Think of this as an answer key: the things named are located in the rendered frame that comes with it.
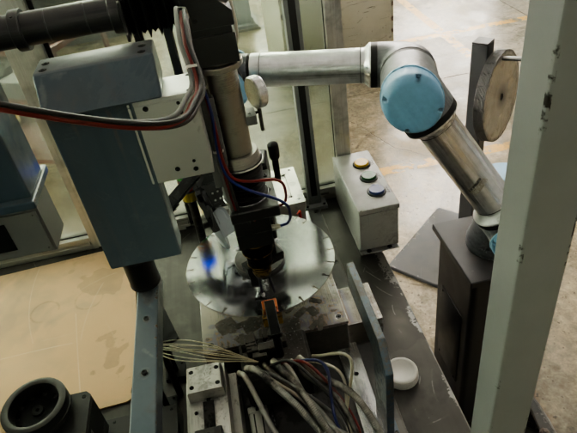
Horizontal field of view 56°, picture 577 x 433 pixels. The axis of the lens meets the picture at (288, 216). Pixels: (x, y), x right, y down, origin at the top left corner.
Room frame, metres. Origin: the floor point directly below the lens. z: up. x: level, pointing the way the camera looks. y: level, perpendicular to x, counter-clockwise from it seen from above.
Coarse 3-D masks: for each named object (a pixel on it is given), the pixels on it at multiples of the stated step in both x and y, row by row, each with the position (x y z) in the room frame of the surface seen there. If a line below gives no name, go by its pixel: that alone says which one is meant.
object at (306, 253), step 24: (216, 240) 1.01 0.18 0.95; (288, 240) 0.97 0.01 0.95; (312, 240) 0.95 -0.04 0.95; (192, 264) 0.94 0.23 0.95; (216, 264) 0.92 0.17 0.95; (288, 264) 0.89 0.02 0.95; (312, 264) 0.87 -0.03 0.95; (192, 288) 0.86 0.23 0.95; (216, 288) 0.85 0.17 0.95; (240, 288) 0.84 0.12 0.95; (264, 288) 0.82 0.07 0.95; (288, 288) 0.81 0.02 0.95; (312, 288) 0.80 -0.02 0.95; (240, 312) 0.77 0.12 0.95; (264, 312) 0.76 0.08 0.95
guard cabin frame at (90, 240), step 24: (0, 0) 1.32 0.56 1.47; (24, 0) 1.33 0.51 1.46; (336, 0) 1.38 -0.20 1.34; (336, 24) 1.38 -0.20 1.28; (48, 48) 1.34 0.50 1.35; (168, 48) 1.35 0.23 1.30; (336, 48) 1.38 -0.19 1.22; (24, 72) 1.32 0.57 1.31; (336, 96) 1.38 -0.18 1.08; (336, 120) 1.38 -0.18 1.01; (48, 144) 1.32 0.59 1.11; (336, 144) 1.38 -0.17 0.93; (72, 192) 1.32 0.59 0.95; (72, 240) 1.32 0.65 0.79; (96, 240) 1.32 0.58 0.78; (0, 264) 1.29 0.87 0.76
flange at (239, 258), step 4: (276, 244) 0.95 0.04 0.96; (240, 252) 0.94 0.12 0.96; (236, 256) 0.93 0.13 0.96; (240, 256) 0.92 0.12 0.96; (244, 256) 0.92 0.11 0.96; (284, 256) 0.91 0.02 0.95; (236, 260) 0.91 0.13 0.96; (240, 260) 0.91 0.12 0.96; (244, 260) 0.91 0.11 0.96; (280, 260) 0.89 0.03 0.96; (236, 264) 0.90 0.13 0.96; (240, 264) 0.90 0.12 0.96; (272, 264) 0.88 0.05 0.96; (276, 264) 0.88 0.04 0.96; (280, 264) 0.88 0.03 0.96; (240, 268) 0.89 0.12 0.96; (272, 268) 0.87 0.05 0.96; (276, 268) 0.87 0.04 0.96; (240, 272) 0.88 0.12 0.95; (244, 272) 0.87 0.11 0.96; (272, 272) 0.87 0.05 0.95; (248, 276) 0.87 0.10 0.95
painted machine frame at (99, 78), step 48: (144, 48) 0.69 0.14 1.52; (0, 96) 0.76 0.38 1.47; (48, 96) 0.65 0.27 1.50; (96, 96) 0.65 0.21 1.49; (144, 96) 0.65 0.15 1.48; (0, 144) 0.70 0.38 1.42; (96, 144) 0.65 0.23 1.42; (144, 144) 0.65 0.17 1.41; (0, 192) 0.70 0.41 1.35; (48, 192) 0.76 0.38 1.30; (96, 192) 0.65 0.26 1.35; (144, 192) 0.65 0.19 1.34; (0, 240) 0.69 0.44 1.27; (48, 240) 0.69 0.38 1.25; (144, 240) 0.65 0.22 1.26; (144, 288) 0.77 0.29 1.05; (144, 336) 0.66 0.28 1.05; (144, 384) 0.56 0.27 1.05; (144, 432) 0.47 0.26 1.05
